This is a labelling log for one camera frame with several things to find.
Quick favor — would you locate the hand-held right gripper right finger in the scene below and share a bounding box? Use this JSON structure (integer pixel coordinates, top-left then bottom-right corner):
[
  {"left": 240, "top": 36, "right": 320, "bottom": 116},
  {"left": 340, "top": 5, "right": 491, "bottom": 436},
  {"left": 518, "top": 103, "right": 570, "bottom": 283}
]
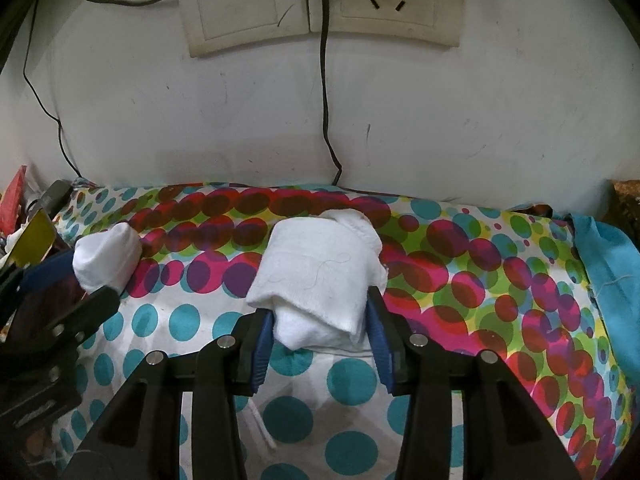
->
[{"left": 365, "top": 285, "right": 583, "bottom": 480}]

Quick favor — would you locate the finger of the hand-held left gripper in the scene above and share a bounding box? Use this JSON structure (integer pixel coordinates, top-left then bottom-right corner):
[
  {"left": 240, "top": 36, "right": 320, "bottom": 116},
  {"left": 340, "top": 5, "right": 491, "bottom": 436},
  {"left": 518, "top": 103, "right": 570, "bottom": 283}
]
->
[
  {"left": 20, "top": 249, "right": 77, "bottom": 292},
  {"left": 50, "top": 285, "right": 121, "bottom": 347}
]

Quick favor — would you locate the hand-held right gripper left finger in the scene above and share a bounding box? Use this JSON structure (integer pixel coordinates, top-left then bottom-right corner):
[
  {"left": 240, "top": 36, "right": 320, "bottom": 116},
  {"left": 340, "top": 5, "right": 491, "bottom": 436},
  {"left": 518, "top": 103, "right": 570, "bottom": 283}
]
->
[{"left": 60, "top": 307, "right": 276, "bottom": 480}]

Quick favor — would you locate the white sock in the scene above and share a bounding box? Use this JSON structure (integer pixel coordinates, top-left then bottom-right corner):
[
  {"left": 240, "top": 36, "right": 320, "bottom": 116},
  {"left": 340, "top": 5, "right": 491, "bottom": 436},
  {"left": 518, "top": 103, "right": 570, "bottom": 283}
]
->
[{"left": 72, "top": 221, "right": 143, "bottom": 293}]

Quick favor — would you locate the white towel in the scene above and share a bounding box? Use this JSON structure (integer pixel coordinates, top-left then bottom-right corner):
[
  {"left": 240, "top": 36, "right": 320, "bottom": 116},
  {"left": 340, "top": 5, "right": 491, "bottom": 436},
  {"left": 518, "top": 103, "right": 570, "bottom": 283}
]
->
[{"left": 245, "top": 208, "right": 388, "bottom": 351}]

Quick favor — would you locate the black set-top box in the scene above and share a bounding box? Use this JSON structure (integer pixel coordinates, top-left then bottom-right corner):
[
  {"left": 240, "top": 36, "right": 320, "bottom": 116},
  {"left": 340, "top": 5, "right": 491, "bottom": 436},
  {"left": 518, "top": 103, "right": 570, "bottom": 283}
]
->
[{"left": 34, "top": 180, "right": 74, "bottom": 213}]

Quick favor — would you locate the polka dot cloth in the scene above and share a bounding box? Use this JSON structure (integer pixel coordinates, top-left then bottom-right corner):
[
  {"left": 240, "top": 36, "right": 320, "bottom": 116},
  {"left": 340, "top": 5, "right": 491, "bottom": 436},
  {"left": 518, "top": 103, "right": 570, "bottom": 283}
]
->
[{"left": 50, "top": 180, "right": 640, "bottom": 480}]

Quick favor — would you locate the flat red envelope bag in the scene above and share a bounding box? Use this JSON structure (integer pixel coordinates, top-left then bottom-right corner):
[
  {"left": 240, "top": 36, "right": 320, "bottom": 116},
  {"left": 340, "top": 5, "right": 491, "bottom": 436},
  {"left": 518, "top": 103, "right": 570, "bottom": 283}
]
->
[{"left": 0, "top": 166, "right": 28, "bottom": 231}]

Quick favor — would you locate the blue cloth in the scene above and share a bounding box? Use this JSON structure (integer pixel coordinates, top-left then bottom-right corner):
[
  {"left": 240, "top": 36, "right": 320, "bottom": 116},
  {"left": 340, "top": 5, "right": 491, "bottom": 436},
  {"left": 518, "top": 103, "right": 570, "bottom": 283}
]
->
[{"left": 552, "top": 212, "right": 640, "bottom": 358}]

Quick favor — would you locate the brown snack packet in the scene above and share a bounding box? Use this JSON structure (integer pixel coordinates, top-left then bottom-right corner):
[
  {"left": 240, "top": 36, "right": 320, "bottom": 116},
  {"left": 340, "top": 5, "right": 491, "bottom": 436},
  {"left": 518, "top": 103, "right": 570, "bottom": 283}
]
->
[{"left": 612, "top": 179, "right": 640, "bottom": 222}]

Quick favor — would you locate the black television cable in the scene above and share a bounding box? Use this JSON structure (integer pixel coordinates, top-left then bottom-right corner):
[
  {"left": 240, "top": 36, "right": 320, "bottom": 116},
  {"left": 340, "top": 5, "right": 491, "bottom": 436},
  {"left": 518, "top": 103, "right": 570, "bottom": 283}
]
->
[{"left": 22, "top": 7, "right": 81, "bottom": 178}]

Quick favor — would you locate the black cable below socket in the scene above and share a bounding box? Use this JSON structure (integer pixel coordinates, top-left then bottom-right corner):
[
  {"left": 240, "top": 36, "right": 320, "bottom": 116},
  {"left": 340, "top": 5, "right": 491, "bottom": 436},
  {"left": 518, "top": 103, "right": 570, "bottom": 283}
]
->
[{"left": 317, "top": 0, "right": 343, "bottom": 187}]

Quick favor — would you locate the beige coax wall plate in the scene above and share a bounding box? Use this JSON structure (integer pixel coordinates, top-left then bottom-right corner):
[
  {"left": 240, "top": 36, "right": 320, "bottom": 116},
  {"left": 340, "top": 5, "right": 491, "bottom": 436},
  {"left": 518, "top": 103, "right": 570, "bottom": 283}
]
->
[{"left": 179, "top": 0, "right": 312, "bottom": 58}]

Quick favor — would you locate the beige power wall socket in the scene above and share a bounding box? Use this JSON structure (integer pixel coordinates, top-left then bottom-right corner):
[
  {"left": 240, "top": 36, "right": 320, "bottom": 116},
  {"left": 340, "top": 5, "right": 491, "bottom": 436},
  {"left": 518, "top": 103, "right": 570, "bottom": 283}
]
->
[{"left": 306, "top": 0, "right": 464, "bottom": 49}]

